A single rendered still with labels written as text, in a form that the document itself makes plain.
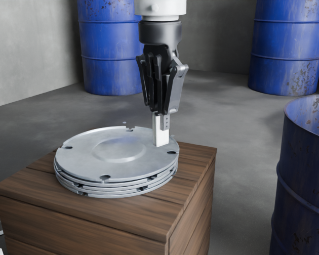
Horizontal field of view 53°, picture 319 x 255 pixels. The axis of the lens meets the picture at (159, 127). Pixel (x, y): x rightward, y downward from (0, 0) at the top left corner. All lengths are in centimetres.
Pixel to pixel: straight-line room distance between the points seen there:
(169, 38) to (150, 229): 33
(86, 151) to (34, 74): 208
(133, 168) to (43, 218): 21
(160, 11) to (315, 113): 60
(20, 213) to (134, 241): 27
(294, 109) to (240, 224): 47
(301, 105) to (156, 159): 43
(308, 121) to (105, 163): 58
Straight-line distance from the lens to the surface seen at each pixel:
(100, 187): 65
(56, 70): 298
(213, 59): 363
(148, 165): 70
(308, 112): 97
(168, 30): 54
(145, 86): 62
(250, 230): 117
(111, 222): 61
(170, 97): 56
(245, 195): 134
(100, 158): 73
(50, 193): 71
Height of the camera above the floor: 72
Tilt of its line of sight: 21 degrees down
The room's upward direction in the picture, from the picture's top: straight up
